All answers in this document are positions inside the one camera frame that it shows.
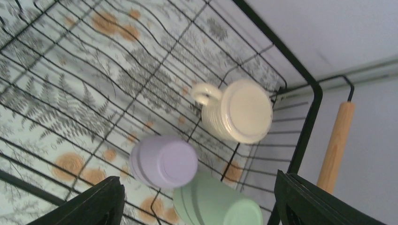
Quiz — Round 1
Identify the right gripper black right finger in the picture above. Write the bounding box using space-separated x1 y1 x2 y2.
274 170 383 225

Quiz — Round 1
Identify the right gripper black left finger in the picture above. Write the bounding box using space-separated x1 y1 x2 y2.
30 176 125 225

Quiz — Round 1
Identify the lilac plastic cup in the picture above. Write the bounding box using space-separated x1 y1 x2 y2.
128 135 198 189

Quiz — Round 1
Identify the mint green plastic cup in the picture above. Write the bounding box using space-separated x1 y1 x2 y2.
173 171 263 225

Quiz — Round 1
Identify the cream ribbed mug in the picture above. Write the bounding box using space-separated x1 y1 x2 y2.
190 79 273 144

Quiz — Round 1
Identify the right wooden rack handle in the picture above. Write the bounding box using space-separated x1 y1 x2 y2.
317 101 355 194

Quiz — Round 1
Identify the black wire dish rack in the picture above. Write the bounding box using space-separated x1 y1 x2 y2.
0 0 355 225

